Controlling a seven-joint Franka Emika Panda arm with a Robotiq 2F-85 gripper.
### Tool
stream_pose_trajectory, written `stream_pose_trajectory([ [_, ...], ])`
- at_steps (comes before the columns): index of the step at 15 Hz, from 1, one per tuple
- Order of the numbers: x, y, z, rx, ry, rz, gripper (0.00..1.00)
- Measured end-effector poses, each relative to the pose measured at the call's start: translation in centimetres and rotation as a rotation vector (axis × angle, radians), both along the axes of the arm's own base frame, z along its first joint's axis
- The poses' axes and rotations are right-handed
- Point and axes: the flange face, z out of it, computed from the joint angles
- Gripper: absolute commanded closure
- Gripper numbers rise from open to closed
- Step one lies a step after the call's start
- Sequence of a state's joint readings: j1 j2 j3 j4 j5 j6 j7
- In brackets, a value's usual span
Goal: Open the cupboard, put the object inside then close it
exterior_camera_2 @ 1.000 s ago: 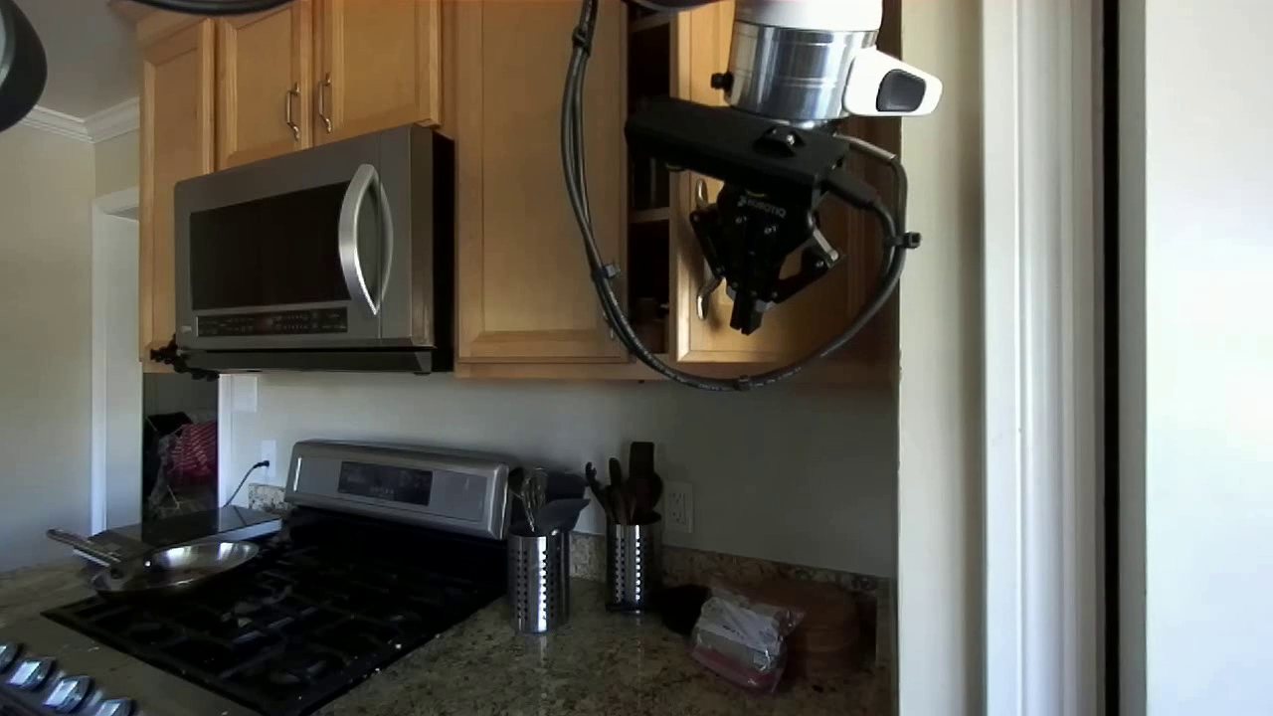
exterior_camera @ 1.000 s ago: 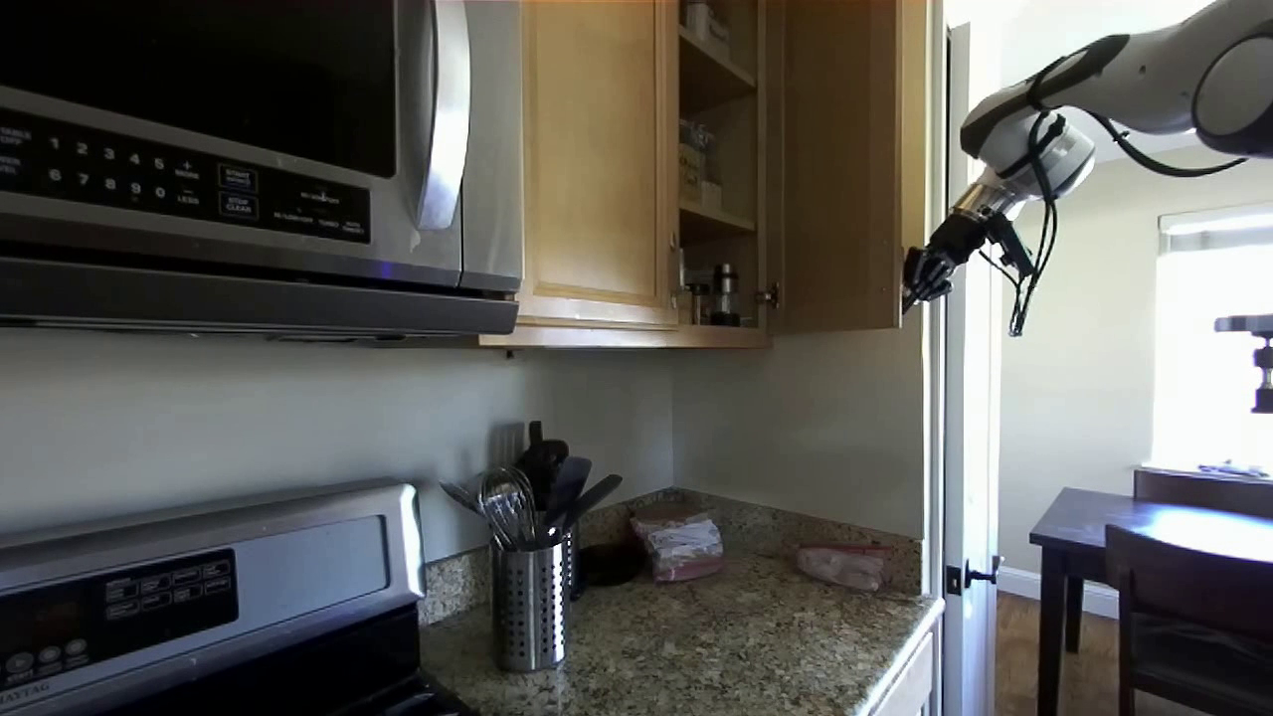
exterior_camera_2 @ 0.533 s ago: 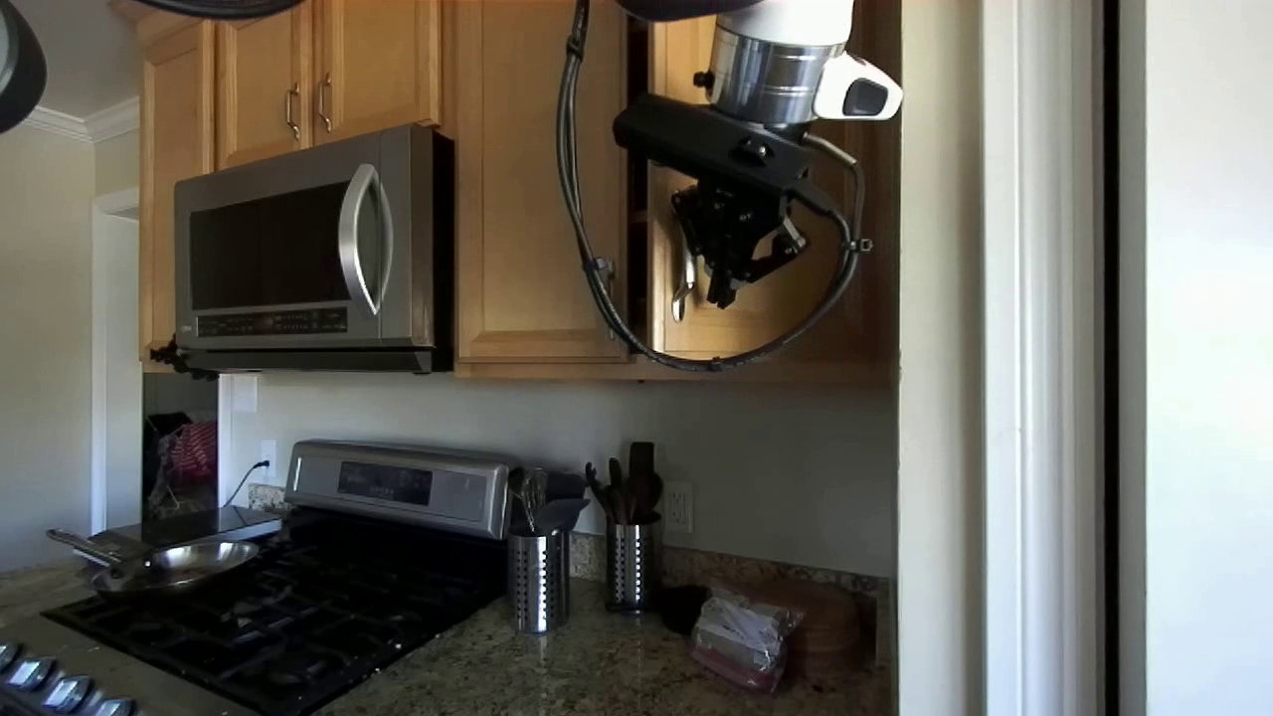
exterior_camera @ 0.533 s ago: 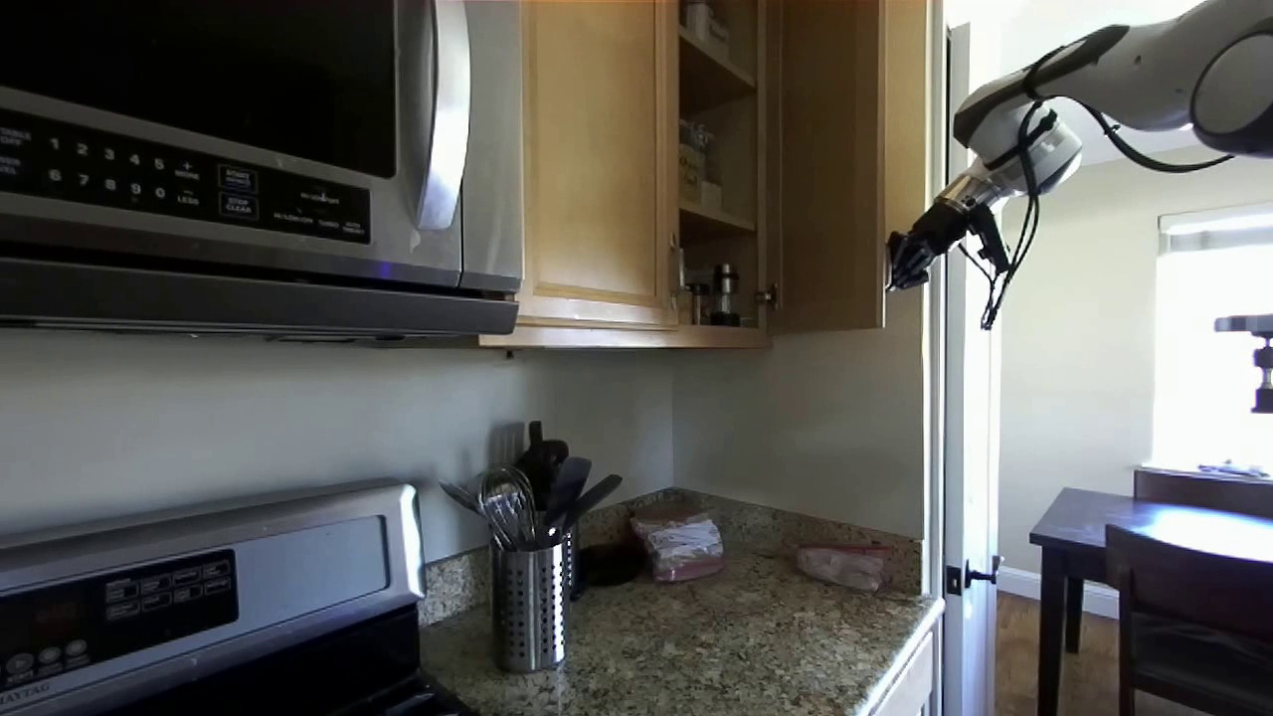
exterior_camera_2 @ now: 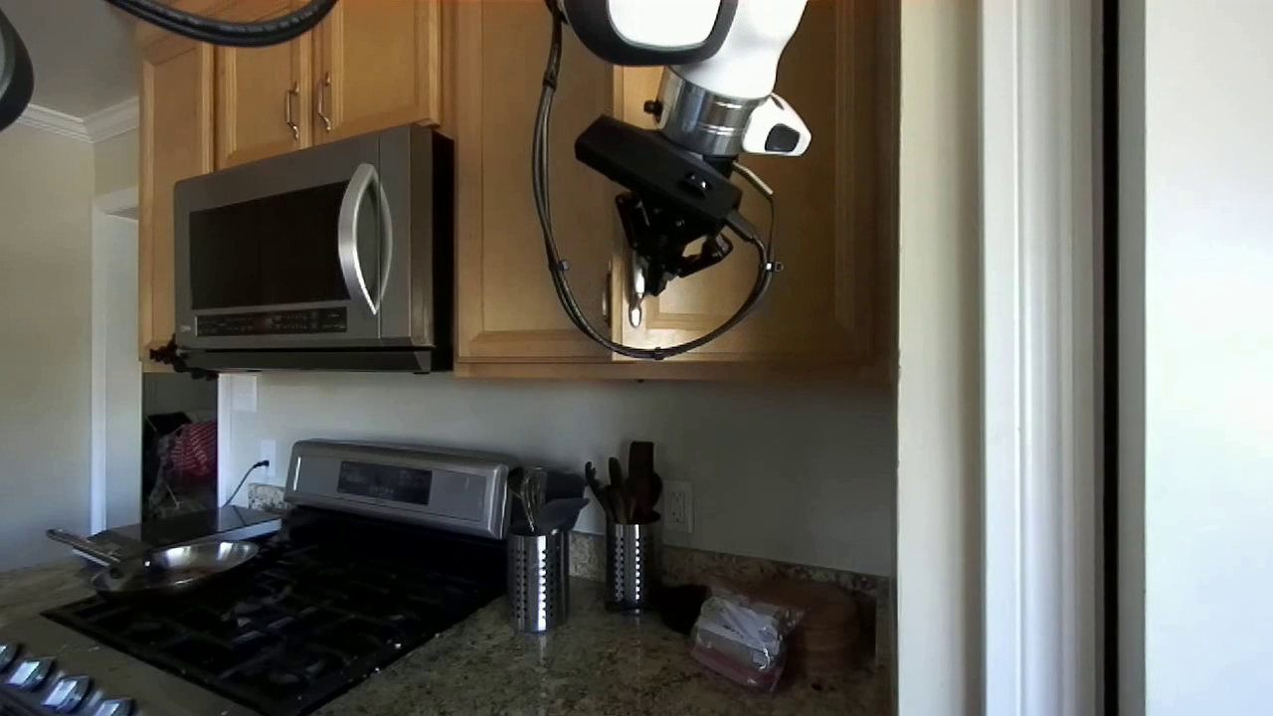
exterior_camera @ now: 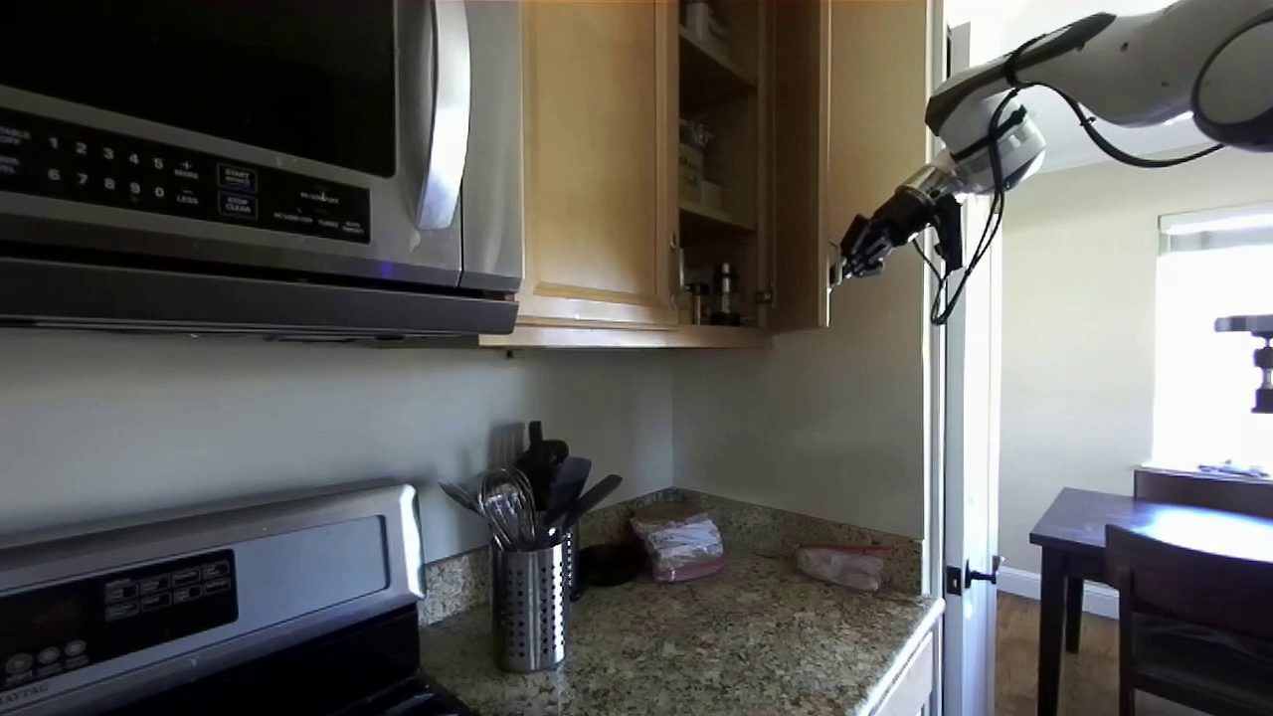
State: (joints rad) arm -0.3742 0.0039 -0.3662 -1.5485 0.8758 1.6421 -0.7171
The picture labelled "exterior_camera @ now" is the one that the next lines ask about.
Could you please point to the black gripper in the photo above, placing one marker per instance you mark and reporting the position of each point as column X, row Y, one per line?
column 895, row 224

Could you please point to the dark sauce bottle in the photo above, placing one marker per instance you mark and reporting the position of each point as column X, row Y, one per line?
column 724, row 301

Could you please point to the glass storage jar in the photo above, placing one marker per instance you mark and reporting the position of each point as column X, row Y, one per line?
column 692, row 163

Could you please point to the white door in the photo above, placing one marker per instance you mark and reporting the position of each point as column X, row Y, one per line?
column 974, row 425

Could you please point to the pink zip plastic bag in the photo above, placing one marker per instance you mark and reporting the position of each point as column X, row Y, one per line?
column 841, row 565

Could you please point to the black door latch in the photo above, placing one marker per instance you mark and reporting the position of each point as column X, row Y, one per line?
column 957, row 580

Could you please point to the pink zip bag with bread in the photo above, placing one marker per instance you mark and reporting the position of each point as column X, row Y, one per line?
column 677, row 547

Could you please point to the dark dining table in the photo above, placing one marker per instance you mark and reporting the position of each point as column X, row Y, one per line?
column 1087, row 519

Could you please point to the bright window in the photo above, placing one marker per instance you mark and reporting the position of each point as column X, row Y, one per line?
column 1208, row 345

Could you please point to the black nylon spatula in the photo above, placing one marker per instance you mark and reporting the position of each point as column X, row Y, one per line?
column 570, row 492

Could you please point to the black round dish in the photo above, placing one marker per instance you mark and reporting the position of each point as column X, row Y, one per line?
column 615, row 565

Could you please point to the dark wooden chair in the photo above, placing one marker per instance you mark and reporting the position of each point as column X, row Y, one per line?
column 1193, row 496
column 1193, row 624

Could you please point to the perforated steel utensil holder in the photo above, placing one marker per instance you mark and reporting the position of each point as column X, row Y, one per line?
column 570, row 564
column 530, row 609

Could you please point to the white base cabinet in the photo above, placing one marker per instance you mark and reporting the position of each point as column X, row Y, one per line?
column 917, row 679

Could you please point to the steel slotted spoon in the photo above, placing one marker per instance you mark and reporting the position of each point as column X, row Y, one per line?
column 504, row 511

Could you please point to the stainless steel microwave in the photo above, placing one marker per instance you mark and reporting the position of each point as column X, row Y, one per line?
column 199, row 81

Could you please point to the black and steel stove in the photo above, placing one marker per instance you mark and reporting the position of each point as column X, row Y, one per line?
column 199, row 582

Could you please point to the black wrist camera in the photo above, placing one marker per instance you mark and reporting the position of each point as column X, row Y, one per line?
column 947, row 232

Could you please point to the wooden wall cupboard frame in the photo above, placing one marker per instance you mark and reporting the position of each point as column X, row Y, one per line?
column 620, row 340

